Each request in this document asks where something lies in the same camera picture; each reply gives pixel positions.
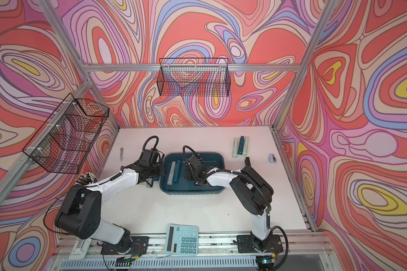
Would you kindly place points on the bundle of pens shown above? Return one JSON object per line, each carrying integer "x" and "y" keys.
{"x": 86, "y": 179}

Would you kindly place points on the small purple clip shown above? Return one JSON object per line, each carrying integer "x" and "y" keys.
{"x": 121, "y": 154}

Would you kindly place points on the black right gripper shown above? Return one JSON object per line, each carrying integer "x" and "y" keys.
{"x": 187, "y": 176}

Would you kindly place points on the back black wire basket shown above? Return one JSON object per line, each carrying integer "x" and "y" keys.
{"x": 194, "y": 77}

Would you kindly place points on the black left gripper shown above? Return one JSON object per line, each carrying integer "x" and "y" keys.
{"x": 162, "y": 166}

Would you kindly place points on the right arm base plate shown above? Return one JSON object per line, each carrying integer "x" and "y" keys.
{"x": 251, "y": 244}

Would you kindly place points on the light green pliers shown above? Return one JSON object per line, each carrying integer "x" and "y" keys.
{"x": 245, "y": 146}
{"x": 235, "y": 147}

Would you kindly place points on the left black wire basket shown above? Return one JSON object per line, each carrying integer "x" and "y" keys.
{"x": 70, "y": 136}

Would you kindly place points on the black wire basket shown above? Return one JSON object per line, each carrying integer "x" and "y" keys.
{"x": 194, "y": 77}
{"x": 70, "y": 136}

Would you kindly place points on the white vented cable duct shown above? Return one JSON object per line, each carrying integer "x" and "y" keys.
{"x": 156, "y": 263}

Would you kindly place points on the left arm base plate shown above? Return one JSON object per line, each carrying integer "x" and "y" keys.
{"x": 138, "y": 247}

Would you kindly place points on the grey pruning pliers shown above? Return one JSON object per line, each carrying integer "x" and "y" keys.
{"x": 171, "y": 174}

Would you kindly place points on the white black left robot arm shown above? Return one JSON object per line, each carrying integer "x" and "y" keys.
{"x": 80, "y": 212}

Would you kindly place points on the teal pruning pliers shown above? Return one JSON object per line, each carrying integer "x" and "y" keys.
{"x": 177, "y": 171}

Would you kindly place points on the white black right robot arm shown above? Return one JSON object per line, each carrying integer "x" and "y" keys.
{"x": 253, "y": 192}

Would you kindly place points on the mint green calculator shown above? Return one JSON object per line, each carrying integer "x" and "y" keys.
{"x": 182, "y": 240}

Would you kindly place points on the teal plastic storage box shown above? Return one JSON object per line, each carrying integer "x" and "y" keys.
{"x": 184, "y": 187}

